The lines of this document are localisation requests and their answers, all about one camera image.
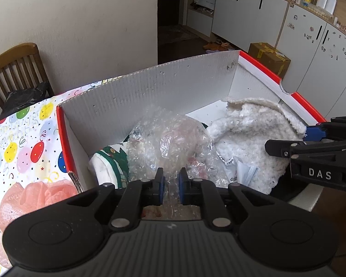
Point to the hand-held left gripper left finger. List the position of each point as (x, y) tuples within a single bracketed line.
[(161, 188)]

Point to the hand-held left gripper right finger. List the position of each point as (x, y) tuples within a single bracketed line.
[(182, 188)]

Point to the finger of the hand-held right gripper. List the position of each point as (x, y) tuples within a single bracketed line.
[(315, 132), (285, 148)]

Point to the white fluffy cloth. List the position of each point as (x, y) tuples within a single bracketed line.
[(248, 132)]

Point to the clear bubble wrap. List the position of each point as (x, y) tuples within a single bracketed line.
[(173, 147)]

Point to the white Christmas print cloth bag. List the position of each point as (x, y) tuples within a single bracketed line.
[(111, 161)]

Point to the red and white cardboard box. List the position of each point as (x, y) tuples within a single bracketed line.
[(173, 92)]

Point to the brown cardboard carton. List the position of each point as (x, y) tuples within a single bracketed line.
[(272, 59)]

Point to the pink mesh bath sponge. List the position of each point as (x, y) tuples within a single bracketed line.
[(31, 199)]

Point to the balloon print tablecloth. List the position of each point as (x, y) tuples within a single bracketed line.
[(20, 147)]

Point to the black plastic bag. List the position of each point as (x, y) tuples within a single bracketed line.
[(26, 98)]

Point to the dark wooden chair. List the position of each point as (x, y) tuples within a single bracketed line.
[(13, 69)]

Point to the white and wood wall cabinet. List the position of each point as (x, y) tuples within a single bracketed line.
[(305, 28)]

